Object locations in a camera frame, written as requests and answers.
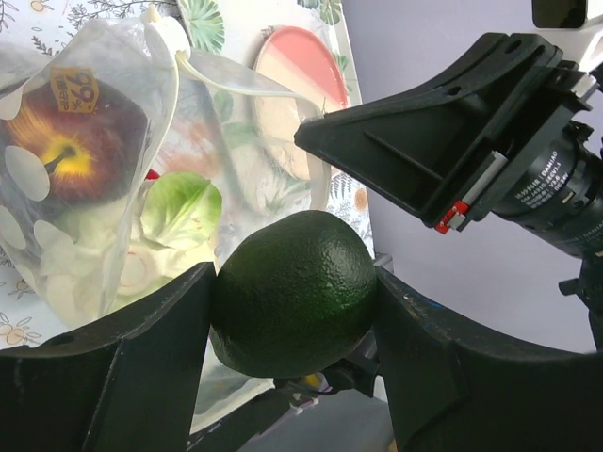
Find white green cauliflower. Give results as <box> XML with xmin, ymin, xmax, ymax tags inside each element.
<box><xmin>34</xmin><ymin>171</ymin><xmax>222</xmax><ymax>315</ymax></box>

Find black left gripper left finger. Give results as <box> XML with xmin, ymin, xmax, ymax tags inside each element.
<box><xmin>1</xmin><ymin>263</ymin><xmax>215</xmax><ymax>451</ymax></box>

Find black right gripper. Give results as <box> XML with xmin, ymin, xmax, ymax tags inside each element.
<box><xmin>294</xmin><ymin>33</ymin><xmax>594</xmax><ymax>231</ymax></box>

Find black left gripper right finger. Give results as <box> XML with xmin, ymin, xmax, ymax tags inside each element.
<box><xmin>374</xmin><ymin>269</ymin><xmax>602</xmax><ymax>451</ymax></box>

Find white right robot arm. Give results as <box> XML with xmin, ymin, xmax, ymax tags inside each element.
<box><xmin>294</xmin><ymin>33</ymin><xmax>602</xmax><ymax>341</ymax></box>

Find dark green avocado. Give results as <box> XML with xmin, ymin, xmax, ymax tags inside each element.
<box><xmin>209</xmin><ymin>210</ymin><xmax>377</xmax><ymax>378</ymax></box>

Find pink plate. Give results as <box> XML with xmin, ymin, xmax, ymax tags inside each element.
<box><xmin>254</xmin><ymin>26</ymin><xmax>348</xmax><ymax>180</ymax></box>

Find clear zip top bag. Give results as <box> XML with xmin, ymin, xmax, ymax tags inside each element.
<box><xmin>1</xmin><ymin>8</ymin><xmax>331</xmax><ymax>329</ymax></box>

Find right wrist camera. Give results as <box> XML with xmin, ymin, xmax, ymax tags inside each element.
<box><xmin>530</xmin><ymin>0</ymin><xmax>603</xmax><ymax>72</ymax></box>

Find floral serving tray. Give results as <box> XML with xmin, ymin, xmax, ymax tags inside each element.
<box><xmin>161</xmin><ymin>1</ymin><xmax>373</xmax><ymax>262</ymax></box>

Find red apple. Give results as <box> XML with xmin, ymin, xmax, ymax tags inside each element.
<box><xmin>145</xmin><ymin>169</ymin><xmax>160</xmax><ymax>181</ymax></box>

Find dark mangosteen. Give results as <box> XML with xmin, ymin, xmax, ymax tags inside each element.
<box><xmin>3</xmin><ymin>83</ymin><xmax>148</xmax><ymax>203</ymax></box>

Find floral tablecloth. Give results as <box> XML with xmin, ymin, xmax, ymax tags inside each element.
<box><xmin>0</xmin><ymin>0</ymin><xmax>378</xmax><ymax>425</ymax></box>

